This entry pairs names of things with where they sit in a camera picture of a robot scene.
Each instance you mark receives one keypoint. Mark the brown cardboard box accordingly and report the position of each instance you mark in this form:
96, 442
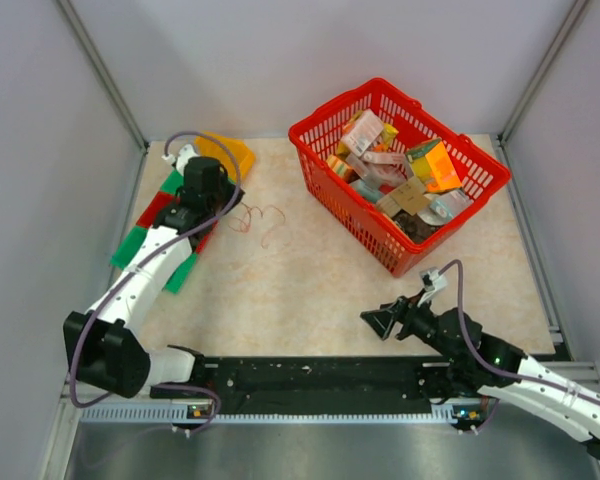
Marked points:
408, 197

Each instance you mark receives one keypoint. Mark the pink box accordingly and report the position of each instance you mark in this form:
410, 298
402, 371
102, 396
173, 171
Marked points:
360, 134

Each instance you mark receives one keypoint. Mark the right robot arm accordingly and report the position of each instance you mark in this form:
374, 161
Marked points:
481, 364

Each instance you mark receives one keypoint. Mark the green plastic bin rear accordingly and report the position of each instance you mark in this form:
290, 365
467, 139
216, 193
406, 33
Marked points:
172, 183

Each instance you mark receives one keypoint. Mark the green plastic bin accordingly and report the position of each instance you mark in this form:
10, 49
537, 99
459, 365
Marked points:
130, 246
172, 183

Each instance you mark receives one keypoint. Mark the yellow plastic bin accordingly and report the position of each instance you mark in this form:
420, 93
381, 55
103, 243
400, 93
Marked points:
244, 156

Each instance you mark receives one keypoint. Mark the green plastic bin front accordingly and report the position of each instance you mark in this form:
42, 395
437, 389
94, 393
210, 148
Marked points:
130, 246

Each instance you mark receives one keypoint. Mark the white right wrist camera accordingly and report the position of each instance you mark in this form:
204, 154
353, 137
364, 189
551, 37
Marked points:
434, 282

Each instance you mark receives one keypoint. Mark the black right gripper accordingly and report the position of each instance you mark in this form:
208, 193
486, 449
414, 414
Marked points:
403, 310

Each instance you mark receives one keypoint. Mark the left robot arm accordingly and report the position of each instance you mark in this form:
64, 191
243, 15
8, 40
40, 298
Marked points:
102, 344

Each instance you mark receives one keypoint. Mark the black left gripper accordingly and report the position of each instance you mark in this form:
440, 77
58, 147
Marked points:
224, 180

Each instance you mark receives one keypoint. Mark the red plastic bin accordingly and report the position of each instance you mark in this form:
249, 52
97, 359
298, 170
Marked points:
160, 201

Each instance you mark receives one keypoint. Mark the metal front plate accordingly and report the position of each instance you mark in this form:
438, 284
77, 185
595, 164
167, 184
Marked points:
512, 446

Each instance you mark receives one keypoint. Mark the orange green carton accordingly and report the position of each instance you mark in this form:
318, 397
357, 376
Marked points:
432, 165

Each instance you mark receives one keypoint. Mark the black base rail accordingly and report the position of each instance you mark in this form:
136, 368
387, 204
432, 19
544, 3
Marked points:
328, 385

